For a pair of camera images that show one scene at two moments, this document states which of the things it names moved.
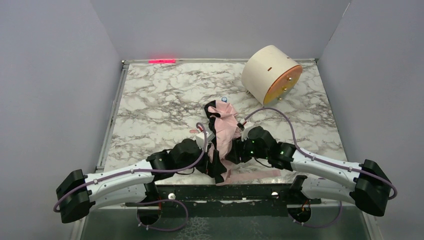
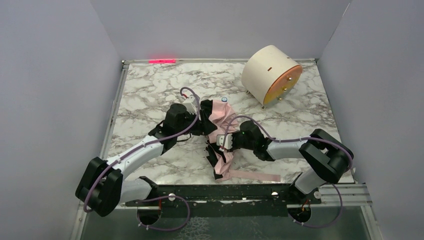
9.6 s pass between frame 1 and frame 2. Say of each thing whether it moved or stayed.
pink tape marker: stayed
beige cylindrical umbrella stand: stayed
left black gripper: moved
